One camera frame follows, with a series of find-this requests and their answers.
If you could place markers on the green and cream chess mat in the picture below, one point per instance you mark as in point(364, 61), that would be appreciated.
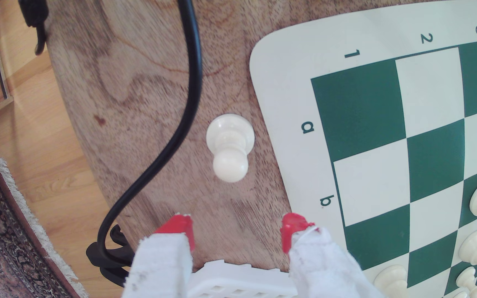
point(429, 91)

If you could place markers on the white chess rook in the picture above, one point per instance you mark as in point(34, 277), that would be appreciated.
point(391, 283)

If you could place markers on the patterned fringed rug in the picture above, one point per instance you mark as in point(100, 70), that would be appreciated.
point(2, 240)

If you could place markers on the black table clamp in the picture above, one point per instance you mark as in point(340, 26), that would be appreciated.
point(112, 265)

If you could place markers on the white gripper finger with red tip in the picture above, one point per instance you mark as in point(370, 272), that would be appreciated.
point(160, 265)
point(321, 265)

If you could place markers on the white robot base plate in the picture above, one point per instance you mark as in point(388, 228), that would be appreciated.
point(238, 281)

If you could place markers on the white chess pawn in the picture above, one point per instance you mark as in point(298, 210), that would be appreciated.
point(230, 136)
point(466, 279)

